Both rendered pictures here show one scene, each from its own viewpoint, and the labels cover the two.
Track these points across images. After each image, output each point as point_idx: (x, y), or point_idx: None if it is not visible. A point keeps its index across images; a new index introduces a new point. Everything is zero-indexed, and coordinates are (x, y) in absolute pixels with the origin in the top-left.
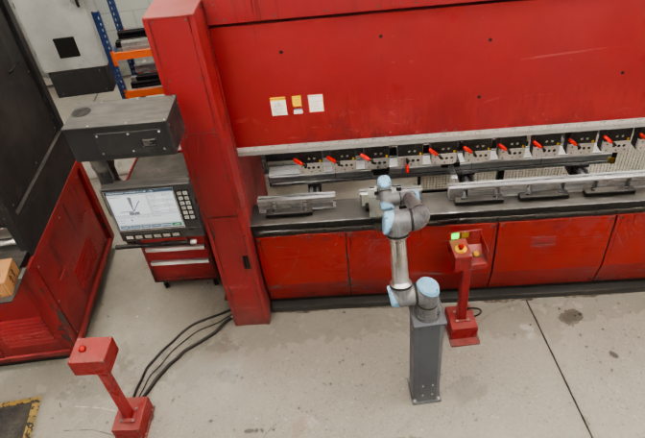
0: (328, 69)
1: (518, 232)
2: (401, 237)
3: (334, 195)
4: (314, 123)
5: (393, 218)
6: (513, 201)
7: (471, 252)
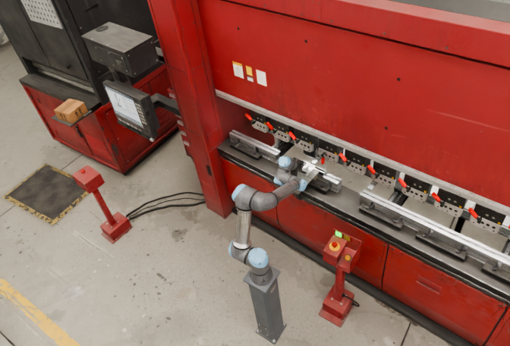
0: (269, 55)
1: (406, 263)
2: (240, 209)
3: (276, 154)
4: (260, 92)
5: (238, 192)
6: (409, 234)
7: (345, 254)
